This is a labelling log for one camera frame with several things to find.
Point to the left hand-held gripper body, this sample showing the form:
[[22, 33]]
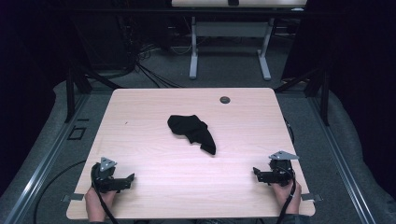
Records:
[[106, 182]]

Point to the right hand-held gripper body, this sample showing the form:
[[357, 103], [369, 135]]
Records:
[[280, 174]]

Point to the black cloth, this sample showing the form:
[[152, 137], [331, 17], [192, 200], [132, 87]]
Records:
[[193, 129]]

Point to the person's right hand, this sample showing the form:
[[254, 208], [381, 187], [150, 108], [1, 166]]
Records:
[[284, 196]]

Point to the person's left hand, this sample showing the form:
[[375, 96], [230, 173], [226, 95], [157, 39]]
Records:
[[96, 203]]

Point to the grey round table grommet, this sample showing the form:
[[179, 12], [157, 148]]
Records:
[[224, 100]]

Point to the black metal stand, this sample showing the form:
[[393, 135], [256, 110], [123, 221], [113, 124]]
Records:
[[70, 93], [324, 96]]

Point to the dark curtain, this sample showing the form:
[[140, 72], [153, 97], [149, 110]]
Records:
[[364, 77], [25, 77]]

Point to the white desk with grey legs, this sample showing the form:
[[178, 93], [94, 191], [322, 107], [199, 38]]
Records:
[[230, 29]]

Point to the black device on white desk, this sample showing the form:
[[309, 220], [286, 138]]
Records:
[[233, 2]]

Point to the grey metal table bracket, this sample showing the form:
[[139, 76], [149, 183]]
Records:
[[311, 197], [73, 197]]

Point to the grey metal floor rail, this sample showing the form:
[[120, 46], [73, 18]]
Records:
[[342, 161], [40, 168]]

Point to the black horizontal frame bar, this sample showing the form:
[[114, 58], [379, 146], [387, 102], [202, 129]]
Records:
[[155, 11]]

